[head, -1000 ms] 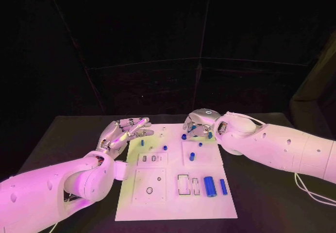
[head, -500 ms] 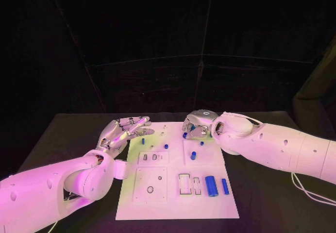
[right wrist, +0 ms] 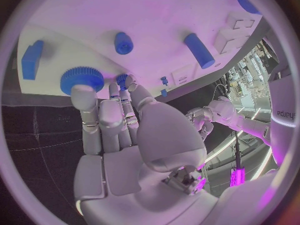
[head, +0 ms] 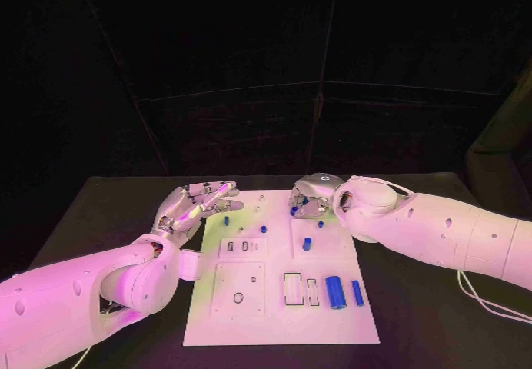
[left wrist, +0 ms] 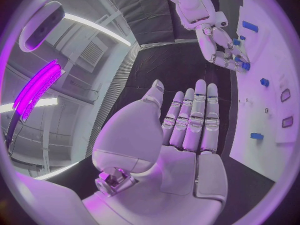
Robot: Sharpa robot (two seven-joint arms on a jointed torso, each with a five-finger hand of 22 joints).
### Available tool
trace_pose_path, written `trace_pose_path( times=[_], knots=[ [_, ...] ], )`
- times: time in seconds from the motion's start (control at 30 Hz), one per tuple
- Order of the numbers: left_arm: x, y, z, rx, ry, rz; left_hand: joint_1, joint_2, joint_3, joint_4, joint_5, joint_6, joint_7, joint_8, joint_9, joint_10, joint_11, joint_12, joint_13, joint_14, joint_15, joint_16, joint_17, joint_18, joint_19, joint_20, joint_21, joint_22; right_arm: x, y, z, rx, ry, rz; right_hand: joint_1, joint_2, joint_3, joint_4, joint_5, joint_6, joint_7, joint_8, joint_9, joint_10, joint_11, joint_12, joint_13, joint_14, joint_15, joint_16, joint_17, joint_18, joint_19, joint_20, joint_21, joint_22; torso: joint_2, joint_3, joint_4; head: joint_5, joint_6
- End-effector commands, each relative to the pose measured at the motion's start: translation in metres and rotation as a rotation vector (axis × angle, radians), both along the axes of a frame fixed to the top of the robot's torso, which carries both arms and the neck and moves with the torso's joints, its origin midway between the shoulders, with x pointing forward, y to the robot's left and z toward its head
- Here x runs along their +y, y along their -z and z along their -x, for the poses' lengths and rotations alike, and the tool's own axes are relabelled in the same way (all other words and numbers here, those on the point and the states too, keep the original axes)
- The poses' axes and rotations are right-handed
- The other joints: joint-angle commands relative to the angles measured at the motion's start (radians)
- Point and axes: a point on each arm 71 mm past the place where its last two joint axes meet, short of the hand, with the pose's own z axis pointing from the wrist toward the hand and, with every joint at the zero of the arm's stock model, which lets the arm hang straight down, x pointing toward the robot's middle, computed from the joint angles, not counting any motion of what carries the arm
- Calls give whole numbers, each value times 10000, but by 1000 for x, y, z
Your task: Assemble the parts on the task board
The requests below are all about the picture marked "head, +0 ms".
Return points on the thin long blue cylinder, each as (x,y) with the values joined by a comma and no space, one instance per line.
(358,293)

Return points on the white task board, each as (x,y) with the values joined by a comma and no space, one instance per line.
(279,323)

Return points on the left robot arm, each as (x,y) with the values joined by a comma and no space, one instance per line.
(62,288)

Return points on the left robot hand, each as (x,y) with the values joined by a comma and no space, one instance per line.
(182,210)

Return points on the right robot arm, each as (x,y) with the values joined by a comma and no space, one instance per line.
(436,230)

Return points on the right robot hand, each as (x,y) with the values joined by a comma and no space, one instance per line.
(316,187)

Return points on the short blue cylinder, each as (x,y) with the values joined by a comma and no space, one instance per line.
(306,244)

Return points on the thick long blue cylinder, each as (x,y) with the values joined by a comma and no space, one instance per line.
(336,292)

